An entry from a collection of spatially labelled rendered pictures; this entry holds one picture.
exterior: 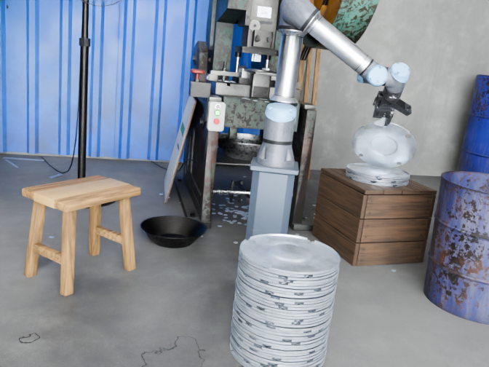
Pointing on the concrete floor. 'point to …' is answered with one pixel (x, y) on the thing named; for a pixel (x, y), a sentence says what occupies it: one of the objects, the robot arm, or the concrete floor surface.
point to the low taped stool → (64, 189)
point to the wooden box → (372, 219)
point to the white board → (179, 145)
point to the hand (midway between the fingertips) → (384, 124)
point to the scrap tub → (460, 247)
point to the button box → (212, 123)
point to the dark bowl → (173, 231)
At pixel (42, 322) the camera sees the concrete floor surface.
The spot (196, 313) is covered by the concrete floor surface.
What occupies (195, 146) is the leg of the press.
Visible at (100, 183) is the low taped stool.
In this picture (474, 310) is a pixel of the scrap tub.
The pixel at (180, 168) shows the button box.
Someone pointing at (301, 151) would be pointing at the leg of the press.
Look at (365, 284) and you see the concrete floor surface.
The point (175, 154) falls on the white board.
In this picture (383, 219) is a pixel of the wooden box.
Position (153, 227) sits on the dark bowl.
